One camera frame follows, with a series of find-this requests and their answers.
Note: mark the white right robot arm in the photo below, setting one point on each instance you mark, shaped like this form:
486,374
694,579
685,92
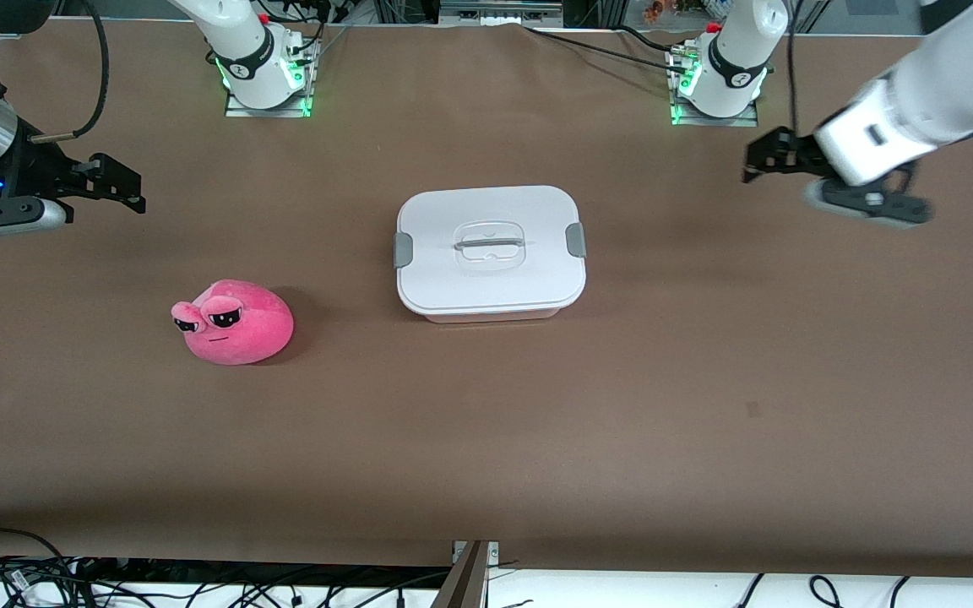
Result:
237,38

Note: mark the white box lid grey latches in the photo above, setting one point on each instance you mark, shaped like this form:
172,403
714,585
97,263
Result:
491,274

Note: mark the pink plush toy with eyes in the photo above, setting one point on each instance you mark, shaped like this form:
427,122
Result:
237,329

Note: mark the grey equipment rack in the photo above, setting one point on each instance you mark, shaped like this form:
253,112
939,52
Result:
499,10

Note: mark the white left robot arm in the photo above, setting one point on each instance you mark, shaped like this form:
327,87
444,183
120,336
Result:
951,76

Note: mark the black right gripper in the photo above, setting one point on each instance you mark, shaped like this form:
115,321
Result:
37,166

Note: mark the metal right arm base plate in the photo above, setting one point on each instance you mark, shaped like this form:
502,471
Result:
237,111

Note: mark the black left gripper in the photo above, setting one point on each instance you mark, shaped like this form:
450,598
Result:
796,152

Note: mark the aluminium table leg profile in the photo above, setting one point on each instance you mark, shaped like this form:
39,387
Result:
463,583

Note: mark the translucent white plastic box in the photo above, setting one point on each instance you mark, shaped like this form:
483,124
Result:
486,317

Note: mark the small metal corner bracket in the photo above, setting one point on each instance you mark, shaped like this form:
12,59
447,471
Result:
493,550

